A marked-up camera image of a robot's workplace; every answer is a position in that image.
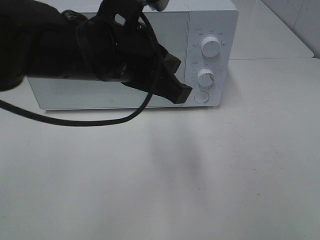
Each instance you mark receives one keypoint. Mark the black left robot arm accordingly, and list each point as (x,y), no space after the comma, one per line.
(17,63)

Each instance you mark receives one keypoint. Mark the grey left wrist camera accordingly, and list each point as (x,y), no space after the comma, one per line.
(156,5)

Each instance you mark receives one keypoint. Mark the white microwave door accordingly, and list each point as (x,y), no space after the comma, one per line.
(68,94)

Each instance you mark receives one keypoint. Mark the white microwave oven body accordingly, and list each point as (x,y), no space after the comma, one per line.
(105,54)

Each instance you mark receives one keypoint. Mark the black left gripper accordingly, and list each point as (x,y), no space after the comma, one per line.
(118,44)

